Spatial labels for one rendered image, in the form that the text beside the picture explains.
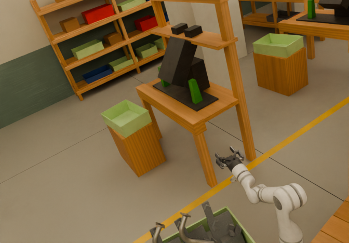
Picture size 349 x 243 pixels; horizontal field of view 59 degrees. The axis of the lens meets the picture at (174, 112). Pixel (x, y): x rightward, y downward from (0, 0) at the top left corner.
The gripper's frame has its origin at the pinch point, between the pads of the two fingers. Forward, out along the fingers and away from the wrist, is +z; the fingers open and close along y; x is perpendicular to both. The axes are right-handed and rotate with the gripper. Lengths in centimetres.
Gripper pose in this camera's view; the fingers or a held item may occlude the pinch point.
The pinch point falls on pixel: (223, 150)
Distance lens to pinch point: 172.8
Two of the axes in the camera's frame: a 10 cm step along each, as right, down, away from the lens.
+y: -9.1, 3.2, -2.8
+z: -4.1, -5.7, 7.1
